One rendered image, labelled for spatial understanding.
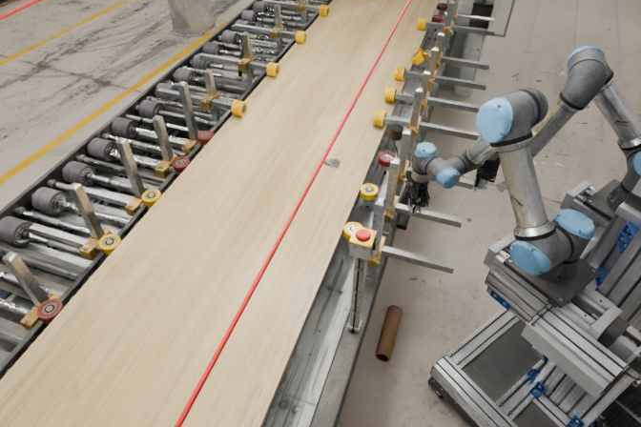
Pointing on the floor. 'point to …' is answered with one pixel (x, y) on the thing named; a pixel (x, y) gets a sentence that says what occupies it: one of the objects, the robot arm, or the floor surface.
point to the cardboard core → (388, 334)
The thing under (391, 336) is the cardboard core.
